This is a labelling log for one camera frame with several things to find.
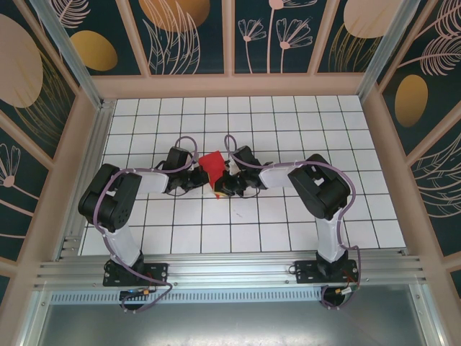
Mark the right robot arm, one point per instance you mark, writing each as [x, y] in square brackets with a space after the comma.
[331, 238]

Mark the dark panel, large pink circle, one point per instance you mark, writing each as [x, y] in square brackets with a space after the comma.
[21, 72]

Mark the dark panel with single flower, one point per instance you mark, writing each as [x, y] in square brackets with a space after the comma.
[14, 202]

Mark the dark panel with gold circle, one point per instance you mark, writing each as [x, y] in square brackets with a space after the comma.
[173, 21]

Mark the aluminium frame upright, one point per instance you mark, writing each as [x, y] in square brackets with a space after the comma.
[430, 317]
[32, 324]

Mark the aluminium mounting rail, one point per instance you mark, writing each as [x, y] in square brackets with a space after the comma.
[230, 270]

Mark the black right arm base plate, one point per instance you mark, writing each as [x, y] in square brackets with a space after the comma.
[306, 272]

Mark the grey metal sheet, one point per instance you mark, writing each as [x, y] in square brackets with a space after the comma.
[230, 324]

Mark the aluminium side rail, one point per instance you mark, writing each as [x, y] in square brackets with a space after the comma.
[86, 144]

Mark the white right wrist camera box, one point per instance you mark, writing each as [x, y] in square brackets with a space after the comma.
[233, 168]

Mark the yellow power connector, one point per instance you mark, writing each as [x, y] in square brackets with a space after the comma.
[339, 290]
[146, 291]

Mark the dark panel, gold oval, feather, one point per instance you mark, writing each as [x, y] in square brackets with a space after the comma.
[410, 101]

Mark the dark panel with pink circle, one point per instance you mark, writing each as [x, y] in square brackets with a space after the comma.
[360, 21]

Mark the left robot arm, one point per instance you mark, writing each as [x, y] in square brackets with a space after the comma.
[124, 248]

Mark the dark panel with gold oval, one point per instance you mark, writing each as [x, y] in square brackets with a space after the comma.
[93, 50]

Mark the dark panel with pink leaves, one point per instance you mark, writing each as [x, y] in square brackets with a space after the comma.
[439, 180]

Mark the dark panel with pink flowers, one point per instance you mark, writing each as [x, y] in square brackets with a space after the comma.
[259, 36]

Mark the aluminium corner post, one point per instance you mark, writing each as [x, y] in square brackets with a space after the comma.
[65, 47]
[389, 43]

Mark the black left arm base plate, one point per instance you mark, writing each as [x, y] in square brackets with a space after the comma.
[158, 274]

